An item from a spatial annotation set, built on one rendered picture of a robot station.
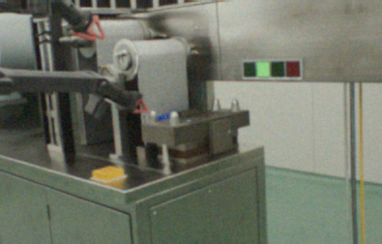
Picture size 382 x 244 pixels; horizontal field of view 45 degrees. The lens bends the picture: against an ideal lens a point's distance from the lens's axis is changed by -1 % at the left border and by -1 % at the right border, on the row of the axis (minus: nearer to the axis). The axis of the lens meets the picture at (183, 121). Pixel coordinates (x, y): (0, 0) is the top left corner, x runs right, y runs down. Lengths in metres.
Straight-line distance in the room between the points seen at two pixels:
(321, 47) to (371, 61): 0.17
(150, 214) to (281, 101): 3.20
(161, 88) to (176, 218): 0.50
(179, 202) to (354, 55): 0.70
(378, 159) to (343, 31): 2.69
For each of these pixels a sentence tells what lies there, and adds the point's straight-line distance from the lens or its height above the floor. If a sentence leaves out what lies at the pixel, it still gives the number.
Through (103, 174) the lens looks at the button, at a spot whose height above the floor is 0.92.
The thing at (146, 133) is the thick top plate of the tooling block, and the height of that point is 1.00.
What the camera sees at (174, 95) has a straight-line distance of 1.74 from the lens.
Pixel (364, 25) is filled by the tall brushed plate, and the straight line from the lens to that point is 1.48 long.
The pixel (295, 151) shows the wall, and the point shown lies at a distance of 4.47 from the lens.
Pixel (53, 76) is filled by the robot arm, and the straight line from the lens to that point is 1.36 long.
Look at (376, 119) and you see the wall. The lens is 4.05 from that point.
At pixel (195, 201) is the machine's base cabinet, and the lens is 1.51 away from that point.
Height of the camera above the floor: 1.29
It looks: 9 degrees down
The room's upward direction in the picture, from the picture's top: 4 degrees counter-clockwise
